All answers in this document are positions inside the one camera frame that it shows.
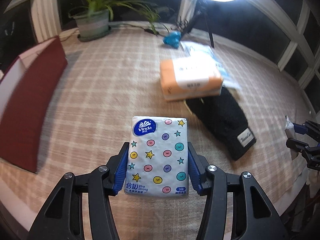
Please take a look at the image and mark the small grey pouch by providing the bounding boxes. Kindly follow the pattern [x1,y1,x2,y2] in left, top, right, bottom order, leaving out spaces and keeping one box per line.
[285,115,298,160]

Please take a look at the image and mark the white Vinda tissue pack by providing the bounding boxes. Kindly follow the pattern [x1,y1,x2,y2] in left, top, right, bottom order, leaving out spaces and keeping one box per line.
[124,116,189,198]

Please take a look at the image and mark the black knit hat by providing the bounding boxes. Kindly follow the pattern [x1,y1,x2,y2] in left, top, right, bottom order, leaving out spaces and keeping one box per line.
[185,87,257,161]

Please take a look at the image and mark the orange tissue pack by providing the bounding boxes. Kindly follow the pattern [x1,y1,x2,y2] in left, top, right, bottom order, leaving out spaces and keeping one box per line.
[160,56,223,101]

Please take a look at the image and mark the face mask package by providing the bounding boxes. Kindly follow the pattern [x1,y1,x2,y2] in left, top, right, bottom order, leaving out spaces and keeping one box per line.
[180,41,241,89]

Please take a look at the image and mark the blue silicone funnel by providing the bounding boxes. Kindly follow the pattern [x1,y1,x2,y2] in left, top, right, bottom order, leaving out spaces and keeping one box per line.
[163,31,181,49]

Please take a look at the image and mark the plaid beige rug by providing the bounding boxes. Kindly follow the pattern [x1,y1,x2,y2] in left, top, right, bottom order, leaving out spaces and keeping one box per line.
[0,26,316,240]

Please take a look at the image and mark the dark red storage box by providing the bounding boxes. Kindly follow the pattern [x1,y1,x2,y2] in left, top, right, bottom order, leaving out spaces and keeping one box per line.
[1,36,67,173]

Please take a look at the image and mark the green potted plant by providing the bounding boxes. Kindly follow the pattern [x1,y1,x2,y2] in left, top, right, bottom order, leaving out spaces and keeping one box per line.
[68,0,171,42]

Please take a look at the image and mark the black cable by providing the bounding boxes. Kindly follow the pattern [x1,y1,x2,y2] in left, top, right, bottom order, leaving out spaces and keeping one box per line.
[108,17,188,37]

